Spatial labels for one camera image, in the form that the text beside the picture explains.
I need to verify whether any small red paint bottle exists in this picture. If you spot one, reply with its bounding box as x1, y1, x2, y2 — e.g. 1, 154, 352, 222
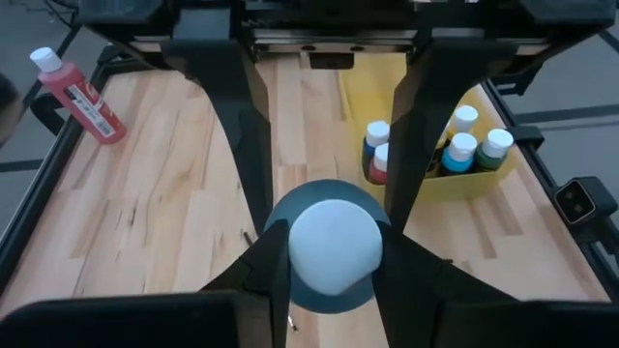
368, 142, 390, 187

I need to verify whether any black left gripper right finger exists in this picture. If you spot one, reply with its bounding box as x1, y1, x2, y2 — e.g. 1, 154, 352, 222
371, 221, 619, 348

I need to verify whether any large red paint bottle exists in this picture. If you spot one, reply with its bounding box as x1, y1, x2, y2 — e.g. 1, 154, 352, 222
29, 46, 128, 146

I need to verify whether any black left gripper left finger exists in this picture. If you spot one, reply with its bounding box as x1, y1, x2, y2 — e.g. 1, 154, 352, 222
0, 219, 292, 348

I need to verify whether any large dark teal paint bottle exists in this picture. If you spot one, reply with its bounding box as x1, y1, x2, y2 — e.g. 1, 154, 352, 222
263, 178, 392, 315

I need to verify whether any table-level camera box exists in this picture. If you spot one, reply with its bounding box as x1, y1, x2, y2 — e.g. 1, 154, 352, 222
552, 175, 619, 228

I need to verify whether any black table clamp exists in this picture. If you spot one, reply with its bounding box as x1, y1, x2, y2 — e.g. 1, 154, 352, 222
29, 92, 68, 137

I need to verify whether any yellow translucent plastic bin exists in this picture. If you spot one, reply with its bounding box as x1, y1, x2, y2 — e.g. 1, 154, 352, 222
337, 51, 519, 203

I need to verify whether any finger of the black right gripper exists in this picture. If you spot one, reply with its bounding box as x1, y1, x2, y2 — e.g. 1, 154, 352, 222
162, 39, 276, 236
384, 39, 552, 231

